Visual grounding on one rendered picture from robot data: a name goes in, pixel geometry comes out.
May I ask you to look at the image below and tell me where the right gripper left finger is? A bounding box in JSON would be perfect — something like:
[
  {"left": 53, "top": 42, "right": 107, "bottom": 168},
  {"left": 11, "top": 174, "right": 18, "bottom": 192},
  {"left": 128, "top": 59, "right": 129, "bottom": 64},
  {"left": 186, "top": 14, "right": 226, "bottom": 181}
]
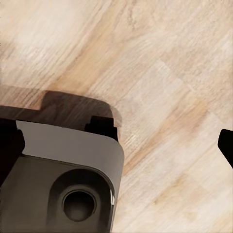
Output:
[{"left": 0, "top": 129, "right": 25, "bottom": 187}]

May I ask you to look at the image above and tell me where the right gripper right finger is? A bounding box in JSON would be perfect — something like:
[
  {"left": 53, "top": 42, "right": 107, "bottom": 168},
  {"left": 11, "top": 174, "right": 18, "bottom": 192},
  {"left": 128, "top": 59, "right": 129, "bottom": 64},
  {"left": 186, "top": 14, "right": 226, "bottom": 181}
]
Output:
[{"left": 217, "top": 129, "right": 233, "bottom": 167}]

